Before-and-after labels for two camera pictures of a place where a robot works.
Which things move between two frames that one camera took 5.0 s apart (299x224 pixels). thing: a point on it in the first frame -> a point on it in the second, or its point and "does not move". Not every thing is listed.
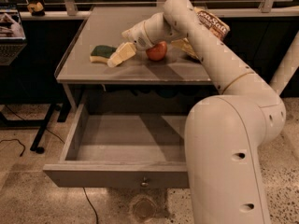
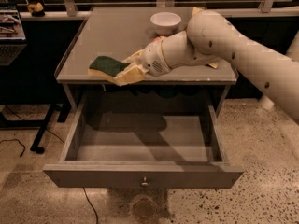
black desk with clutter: [31, 49] does not move
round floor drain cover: [143, 207] does not move
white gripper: [137, 39] -> [152, 60]
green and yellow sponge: [102, 53] -> [106, 67]
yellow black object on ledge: [36, 8] does not move
